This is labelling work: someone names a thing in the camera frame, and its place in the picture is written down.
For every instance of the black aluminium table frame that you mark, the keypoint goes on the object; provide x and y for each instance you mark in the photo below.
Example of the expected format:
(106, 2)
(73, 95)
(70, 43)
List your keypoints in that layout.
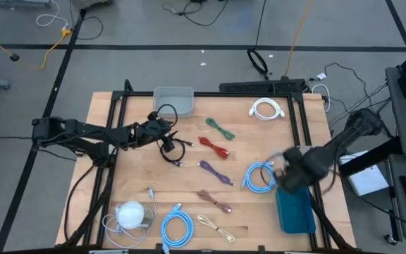
(214, 94)

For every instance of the black perforated power strip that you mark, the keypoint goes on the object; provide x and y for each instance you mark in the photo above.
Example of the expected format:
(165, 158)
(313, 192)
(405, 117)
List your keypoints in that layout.
(259, 86)

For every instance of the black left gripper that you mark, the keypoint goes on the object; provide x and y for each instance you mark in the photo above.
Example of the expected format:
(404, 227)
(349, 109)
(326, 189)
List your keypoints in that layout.
(153, 130)

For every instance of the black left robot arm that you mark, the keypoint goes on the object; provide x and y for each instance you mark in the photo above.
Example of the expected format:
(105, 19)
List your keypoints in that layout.
(83, 130)

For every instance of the white dome device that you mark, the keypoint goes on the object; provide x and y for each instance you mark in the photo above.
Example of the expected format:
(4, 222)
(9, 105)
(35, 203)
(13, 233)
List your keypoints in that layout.
(130, 215)

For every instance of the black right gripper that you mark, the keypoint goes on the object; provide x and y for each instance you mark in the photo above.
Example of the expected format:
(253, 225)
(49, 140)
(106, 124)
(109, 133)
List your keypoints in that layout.
(294, 169)

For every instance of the black metal beam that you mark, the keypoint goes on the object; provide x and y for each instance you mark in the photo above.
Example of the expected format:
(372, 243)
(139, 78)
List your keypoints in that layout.
(368, 158)

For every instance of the grey plastic bin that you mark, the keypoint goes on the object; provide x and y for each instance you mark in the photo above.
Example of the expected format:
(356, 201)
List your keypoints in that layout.
(173, 100)

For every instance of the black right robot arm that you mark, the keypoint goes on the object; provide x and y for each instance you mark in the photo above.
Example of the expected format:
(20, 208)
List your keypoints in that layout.
(337, 144)

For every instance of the black round floor plug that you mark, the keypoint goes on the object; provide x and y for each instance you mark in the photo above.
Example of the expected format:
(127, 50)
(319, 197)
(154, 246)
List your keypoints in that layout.
(14, 57)

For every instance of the white box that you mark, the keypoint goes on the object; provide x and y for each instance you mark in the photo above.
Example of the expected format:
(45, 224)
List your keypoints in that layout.
(368, 180)

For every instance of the white paper tag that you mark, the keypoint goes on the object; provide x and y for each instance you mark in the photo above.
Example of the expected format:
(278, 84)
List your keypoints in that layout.
(321, 75)

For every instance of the teal plastic bin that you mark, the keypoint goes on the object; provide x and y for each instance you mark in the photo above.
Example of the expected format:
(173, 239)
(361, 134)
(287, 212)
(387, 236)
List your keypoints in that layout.
(294, 215)

